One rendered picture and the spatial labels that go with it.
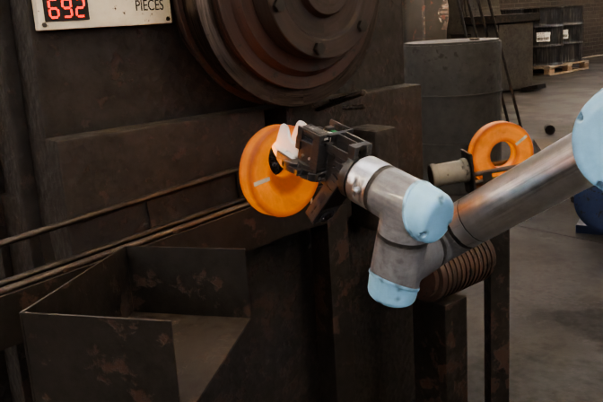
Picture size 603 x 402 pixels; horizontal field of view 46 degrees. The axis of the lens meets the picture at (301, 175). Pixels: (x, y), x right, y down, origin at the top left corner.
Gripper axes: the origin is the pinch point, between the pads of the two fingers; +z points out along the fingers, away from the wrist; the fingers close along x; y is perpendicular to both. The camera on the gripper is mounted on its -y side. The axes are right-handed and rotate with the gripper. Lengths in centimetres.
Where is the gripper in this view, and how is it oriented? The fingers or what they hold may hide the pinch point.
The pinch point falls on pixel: (277, 145)
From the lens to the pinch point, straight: 120.0
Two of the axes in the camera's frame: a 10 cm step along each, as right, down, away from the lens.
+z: -6.4, -3.7, 6.8
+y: 1.0, -9.1, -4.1
